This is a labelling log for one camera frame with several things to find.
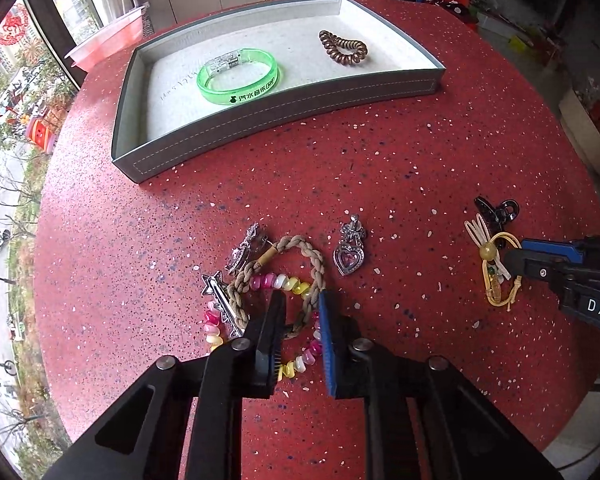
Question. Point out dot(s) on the red paper-cut window decoration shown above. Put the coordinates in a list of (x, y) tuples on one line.
[(12, 25)]

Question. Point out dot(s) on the pink plastic basin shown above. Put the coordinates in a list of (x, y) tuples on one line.
[(110, 37)]

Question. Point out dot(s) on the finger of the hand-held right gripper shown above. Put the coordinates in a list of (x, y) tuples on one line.
[(530, 265), (550, 251)]

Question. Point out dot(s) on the silver heart pendant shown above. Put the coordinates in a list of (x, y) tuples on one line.
[(349, 260)]

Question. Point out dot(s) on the silver star hair clip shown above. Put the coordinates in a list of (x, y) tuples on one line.
[(225, 305)]

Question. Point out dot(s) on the grey jewelry tray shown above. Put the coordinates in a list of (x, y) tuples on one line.
[(180, 95)]

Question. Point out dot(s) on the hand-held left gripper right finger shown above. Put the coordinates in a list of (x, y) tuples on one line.
[(327, 340)]

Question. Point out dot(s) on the black hair claw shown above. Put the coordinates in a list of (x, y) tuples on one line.
[(487, 210)]

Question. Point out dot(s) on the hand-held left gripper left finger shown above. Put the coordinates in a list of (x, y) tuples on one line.
[(275, 320)]

